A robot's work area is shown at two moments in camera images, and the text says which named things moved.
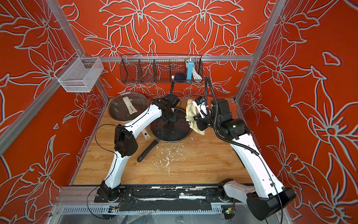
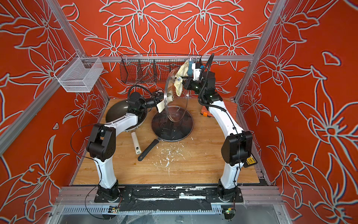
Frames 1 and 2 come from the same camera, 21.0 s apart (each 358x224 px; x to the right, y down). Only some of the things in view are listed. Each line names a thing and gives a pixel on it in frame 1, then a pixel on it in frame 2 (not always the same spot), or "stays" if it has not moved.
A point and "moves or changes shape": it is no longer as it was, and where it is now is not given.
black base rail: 168,198 stays
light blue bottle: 190,71 stays
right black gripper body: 204,123 → 196,87
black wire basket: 161,68 stays
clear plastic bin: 79,74 stays
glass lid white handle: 124,107 moves or changes shape
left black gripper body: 172,116 → 152,102
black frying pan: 163,129 stays
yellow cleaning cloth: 191,112 → 179,77
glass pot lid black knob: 176,131 stays
